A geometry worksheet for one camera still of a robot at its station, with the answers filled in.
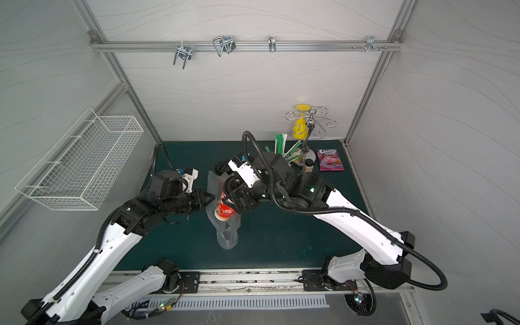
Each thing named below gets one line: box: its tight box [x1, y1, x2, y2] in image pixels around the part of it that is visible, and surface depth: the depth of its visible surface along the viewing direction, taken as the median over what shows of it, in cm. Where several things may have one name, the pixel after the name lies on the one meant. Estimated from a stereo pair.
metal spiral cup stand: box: [284, 106, 338, 168], surface depth 92 cm
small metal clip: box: [268, 35, 277, 53], surface depth 80 cm
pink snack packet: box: [316, 148, 345, 172], surface depth 110 cm
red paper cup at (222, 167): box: [215, 160, 233, 176], surface depth 88 cm
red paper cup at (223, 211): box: [213, 190, 236, 222], surface depth 62 cm
